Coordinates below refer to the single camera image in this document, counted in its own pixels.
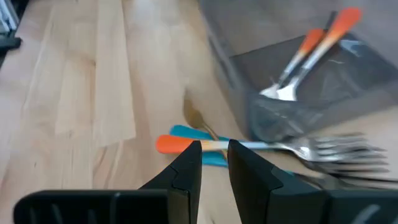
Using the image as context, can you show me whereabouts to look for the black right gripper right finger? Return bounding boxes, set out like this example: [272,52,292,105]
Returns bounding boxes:
[228,139,398,224]

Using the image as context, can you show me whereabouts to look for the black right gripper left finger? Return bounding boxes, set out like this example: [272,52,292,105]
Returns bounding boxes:
[14,140,203,224]

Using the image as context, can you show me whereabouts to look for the teal handled dark fork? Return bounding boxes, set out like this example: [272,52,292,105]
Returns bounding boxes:
[169,124,391,175]

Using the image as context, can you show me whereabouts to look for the gold metal fork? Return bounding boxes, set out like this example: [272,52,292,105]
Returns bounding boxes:
[182,93,229,161]

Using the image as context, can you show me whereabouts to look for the grey translucent plastic bin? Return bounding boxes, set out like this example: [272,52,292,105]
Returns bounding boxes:
[198,0,398,142]

